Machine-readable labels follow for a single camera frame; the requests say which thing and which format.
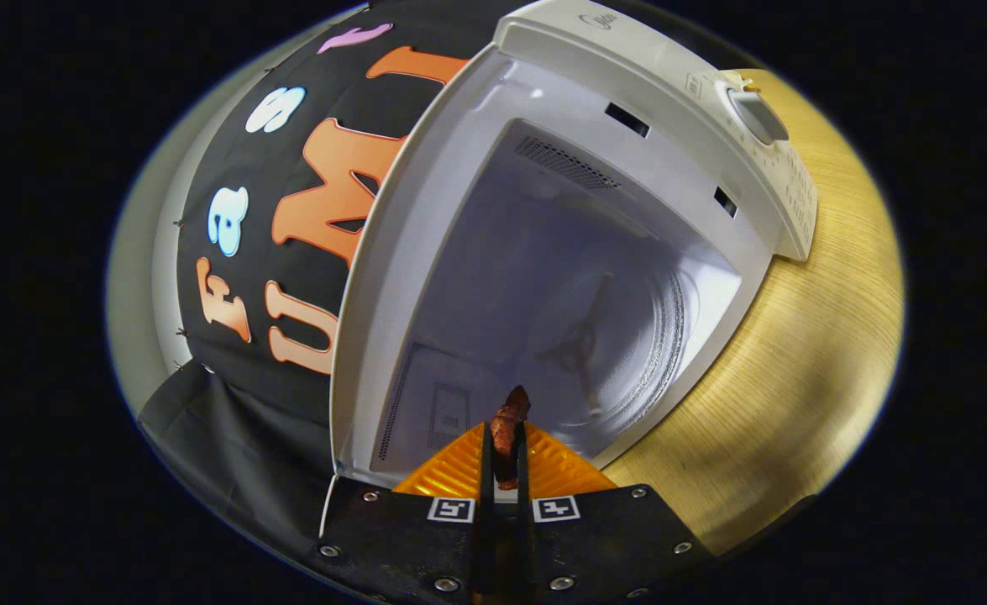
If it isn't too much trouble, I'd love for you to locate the reddish brown meat piece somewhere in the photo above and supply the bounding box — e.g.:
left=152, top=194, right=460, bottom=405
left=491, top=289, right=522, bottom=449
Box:
left=491, top=385, right=533, bottom=492

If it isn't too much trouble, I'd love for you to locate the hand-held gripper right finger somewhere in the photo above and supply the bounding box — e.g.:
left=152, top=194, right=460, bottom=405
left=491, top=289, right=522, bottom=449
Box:
left=515, top=420, right=712, bottom=602

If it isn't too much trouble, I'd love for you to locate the white microwave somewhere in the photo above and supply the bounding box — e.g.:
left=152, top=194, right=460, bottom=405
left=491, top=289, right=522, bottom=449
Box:
left=319, top=0, right=820, bottom=539

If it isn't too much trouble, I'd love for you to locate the glass microwave turntable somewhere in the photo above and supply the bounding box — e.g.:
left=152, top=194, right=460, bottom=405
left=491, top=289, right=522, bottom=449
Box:
left=535, top=269, right=689, bottom=439

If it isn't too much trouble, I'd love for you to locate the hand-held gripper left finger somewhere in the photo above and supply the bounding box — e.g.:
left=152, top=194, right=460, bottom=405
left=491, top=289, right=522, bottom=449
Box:
left=315, top=420, right=494, bottom=602

